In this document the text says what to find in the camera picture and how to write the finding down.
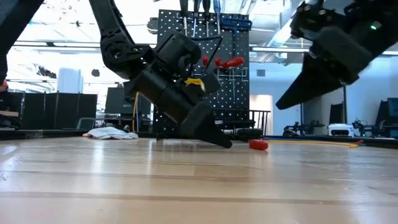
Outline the blue T-handle hex key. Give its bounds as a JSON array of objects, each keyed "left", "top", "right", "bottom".
[{"left": 221, "top": 17, "right": 252, "bottom": 49}]

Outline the blue-handled screwdriver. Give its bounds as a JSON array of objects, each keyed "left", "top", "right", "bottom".
[{"left": 213, "top": 0, "right": 222, "bottom": 35}]

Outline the black perforated peg board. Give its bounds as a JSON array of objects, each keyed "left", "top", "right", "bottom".
[{"left": 152, "top": 9, "right": 251, "bottom": 138}]

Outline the white box device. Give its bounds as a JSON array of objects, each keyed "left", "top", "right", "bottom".
[{"left": 328, "top": 123, "right": 355, "bottom": 138}]

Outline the yellow cable tag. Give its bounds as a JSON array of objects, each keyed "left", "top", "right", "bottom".
[{"left": 183, "top": 77, "right": 206, "bottom": 93}]

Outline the black computer monitor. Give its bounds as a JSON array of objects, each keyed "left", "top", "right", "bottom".
[{"left": 104, "top": 86, "right": 152, "bottom": 116}]

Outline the black wire basket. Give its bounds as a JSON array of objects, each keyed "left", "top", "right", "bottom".
[{"left": 214, "top": 108, "right": 271, "bottom": 138}]

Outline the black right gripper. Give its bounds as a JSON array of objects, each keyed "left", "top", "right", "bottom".
[{"left": 275, "top": 26, "right": 374, "bottom": 110}]

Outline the grey office chair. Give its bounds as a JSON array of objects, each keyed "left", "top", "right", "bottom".
[{"left": 76, "top": 117, "right": 97, "bottom": 131}]

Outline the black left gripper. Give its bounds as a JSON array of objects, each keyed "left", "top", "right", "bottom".
[{"left": 133, "top": 62, "right": 233, "bottom": 149}]

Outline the black aluminium rig frame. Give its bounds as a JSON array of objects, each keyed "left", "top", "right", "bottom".
[{"left": 0, "top": 128, "right": 398, "bottom": 149}]

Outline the white cylinder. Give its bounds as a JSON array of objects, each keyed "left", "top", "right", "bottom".
[{"left": 57, "top": 67, "right": 84, "bottom": 94}]

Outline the silver ring holder rail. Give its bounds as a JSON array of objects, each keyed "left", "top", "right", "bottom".
[{"left": 216, "top": 67, "right": 249, "bottom": 82}]

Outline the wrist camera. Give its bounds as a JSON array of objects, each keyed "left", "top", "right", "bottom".
[
  {"left": 154, "top": 30, "right": 203, "bottom": 75},
  {"left": 290, "top": 1, "right": 343, "bottom": 41}
]

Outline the black-handled screwdriver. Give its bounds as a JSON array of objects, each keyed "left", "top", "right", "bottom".
[{"left": 201, "top": 0, "right": 211, "bottom": 38}]

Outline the white work glove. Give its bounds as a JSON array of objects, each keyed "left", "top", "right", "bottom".
[{"left": 82, "top": 126, "right": 139, "bottom": 140}]

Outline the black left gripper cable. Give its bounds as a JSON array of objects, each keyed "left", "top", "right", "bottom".
[{"left": 189, "top": 35, "right": 224, "bottom": 75}]

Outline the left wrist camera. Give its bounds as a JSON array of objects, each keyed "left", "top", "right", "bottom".
[{"left": 154, "top": 30, "right": 203, "bottom": 75}]

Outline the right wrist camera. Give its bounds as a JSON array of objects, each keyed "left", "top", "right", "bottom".
[{"left": 290, "top": 1, "right": 343, "bottom": 41}]

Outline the black office partition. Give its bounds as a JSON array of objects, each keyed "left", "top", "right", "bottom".
[{"left": 18, "top": 92, "right": 99, "bottom": 130}]

